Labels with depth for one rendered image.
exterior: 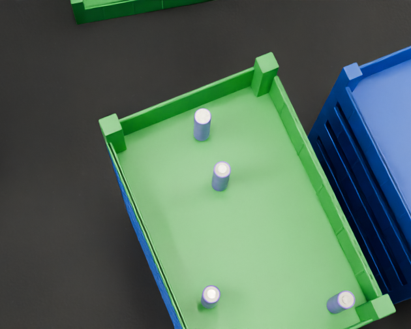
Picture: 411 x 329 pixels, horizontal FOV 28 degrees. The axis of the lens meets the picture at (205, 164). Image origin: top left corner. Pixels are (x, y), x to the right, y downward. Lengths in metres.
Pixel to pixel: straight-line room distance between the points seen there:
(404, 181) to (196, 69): 0.44
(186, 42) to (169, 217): 0.56
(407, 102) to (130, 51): 0.50
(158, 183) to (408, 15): 0.71
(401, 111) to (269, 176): 0.29
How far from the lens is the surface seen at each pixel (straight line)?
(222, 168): 0.85
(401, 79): 1.16
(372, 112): 1.13
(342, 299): 0.84
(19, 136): 1.37
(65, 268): 1.31
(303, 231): 0.91
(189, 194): 0.91
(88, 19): 1.42
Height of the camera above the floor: 1.29
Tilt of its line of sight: 75 degrees down
